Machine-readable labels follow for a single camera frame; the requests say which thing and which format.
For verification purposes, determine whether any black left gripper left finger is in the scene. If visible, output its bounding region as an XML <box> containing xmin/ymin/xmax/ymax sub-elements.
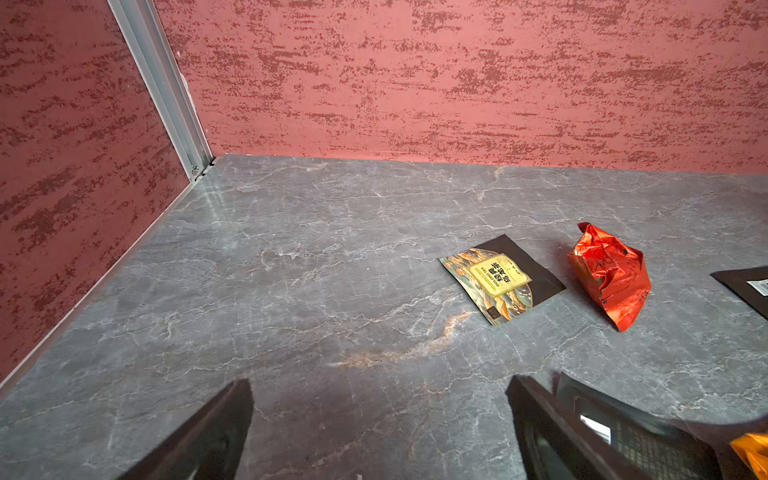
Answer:
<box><xmin>121</xmin><ymin>379</ymin><xmax>254</xmax><ymax>479</ymax></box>

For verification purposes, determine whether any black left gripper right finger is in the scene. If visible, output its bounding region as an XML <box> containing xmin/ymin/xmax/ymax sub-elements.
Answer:
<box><xmin>506</xmin><ymin>375</ymin><xmax>647</xmax><ymax>479</ymax></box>

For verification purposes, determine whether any black yellow oolong tea bag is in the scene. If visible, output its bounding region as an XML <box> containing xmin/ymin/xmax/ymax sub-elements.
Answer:
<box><xmin>439</xmin><ymin>235</ymin><xmax>565</xmax><ymax>326</ymax></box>

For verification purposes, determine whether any red tea bag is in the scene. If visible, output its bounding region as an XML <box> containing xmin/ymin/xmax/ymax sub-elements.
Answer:
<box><xmin>568</xmin><ymin>222</ymin><xmax>652</xmax><ymax>332</ymax></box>

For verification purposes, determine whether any orange tea bag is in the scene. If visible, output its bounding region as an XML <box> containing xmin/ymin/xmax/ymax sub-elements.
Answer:
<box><xmin>730</xmin><ymin>433</ymin><xmax>768</xmax><ymax>480</ymax></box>

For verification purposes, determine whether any black tea bag with label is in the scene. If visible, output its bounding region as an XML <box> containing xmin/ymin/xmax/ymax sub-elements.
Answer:
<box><xmin>711</xmin><ymin>266</ymin><xmax>768</xmax><ymax>319</ymax></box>

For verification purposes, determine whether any aluminium corner post left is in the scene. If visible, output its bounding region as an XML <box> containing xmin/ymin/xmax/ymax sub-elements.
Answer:
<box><xmin>108</xmin><ymin>0</ymin><xmax>214</xmax><ymax>183</ymax></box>

